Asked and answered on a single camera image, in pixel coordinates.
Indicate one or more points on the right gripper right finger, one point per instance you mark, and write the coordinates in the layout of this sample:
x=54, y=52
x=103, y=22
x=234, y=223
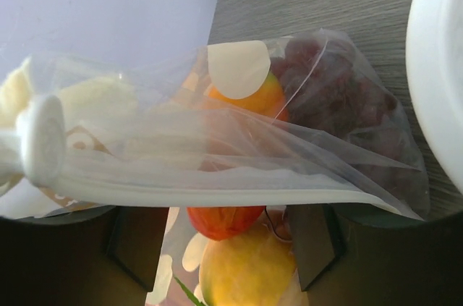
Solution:
x=354, y=254

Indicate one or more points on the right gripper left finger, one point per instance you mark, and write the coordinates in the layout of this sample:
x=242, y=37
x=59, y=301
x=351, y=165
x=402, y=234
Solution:
x=100, y=256

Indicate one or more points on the clear polka dot zip bag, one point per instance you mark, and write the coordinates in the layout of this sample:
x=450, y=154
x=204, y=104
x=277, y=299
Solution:
x=208, y=130

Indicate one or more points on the yellow fake fruit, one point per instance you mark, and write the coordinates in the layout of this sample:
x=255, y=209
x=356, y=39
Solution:
x=253, y=268

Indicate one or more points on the dark red fake grapes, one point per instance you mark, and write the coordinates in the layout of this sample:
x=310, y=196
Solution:
x=327, y=91

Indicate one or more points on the white perforated plastic basket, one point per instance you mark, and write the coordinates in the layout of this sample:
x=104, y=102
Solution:
x=434, y=73

